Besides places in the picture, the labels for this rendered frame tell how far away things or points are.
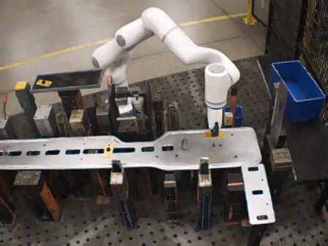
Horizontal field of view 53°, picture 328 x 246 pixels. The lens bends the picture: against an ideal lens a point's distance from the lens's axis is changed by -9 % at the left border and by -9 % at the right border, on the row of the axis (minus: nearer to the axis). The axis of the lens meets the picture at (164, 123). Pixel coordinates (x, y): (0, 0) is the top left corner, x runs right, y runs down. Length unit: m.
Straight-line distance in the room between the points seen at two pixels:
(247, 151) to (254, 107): 0.71
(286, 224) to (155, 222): 0.63
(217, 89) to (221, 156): 0.35
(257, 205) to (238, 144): 0.33
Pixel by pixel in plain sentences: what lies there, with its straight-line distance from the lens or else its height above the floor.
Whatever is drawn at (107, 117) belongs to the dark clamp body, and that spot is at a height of 1.06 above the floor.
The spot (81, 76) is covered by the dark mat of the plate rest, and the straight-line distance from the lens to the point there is 1.79.
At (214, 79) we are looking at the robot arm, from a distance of 1.28.
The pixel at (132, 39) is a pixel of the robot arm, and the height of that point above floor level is 1.41.
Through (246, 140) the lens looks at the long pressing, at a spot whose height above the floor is 1.00.
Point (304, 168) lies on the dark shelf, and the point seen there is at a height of 1.03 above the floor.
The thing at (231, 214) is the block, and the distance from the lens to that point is 1.62.
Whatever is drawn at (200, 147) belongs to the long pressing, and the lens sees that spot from 1.56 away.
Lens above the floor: 2.16
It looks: 44 degrees down
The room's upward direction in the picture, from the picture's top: 6 degrees counter-clockwise
